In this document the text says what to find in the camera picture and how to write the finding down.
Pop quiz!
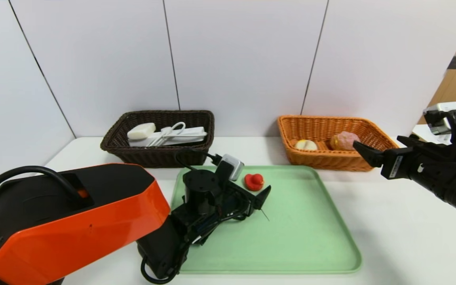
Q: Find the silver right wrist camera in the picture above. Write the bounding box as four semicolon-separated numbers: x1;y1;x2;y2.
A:
423;102;456;135

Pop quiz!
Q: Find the white power strip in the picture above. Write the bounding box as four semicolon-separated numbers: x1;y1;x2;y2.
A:
128;127;208;148

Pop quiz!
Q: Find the white soap bar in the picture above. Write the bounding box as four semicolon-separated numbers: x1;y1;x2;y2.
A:
127;122;157;141

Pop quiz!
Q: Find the white side table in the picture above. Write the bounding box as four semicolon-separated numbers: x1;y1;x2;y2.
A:
411;123;453;145

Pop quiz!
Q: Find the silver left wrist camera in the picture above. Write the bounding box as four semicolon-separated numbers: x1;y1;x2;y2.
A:
215;154;245;182

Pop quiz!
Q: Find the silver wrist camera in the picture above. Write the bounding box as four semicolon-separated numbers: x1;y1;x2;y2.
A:
423;102;456;135
215;154;245;182

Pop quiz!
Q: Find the red rubber duck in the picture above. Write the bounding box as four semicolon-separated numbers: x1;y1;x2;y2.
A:
245;173;265;192

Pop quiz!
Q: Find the dark brown wicker basket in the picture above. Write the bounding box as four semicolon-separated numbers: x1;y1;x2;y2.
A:
100;110;215;169

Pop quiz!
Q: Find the thick black left camera cable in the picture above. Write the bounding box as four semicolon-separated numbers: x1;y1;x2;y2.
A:
175;149;222;171

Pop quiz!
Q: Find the light green plastic tray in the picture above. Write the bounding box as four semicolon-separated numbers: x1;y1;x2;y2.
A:
171;165;363;274

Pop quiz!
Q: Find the cream steamed bun toy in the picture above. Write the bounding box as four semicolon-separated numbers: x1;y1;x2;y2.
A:
294;140;319;151

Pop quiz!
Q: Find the pink burger bun toy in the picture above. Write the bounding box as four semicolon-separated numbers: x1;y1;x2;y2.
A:
330;131;361;151

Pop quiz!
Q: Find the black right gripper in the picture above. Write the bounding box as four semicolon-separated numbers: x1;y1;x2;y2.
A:
352;135;450;200

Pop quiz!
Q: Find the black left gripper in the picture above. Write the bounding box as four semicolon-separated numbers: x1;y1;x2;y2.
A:
220;181;272;221

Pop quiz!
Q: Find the black tagged left arm cable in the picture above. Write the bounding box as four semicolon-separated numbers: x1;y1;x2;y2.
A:
0;165;84;240

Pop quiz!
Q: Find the orange wicker basket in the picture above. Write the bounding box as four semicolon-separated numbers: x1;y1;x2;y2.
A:
277;115;403;172

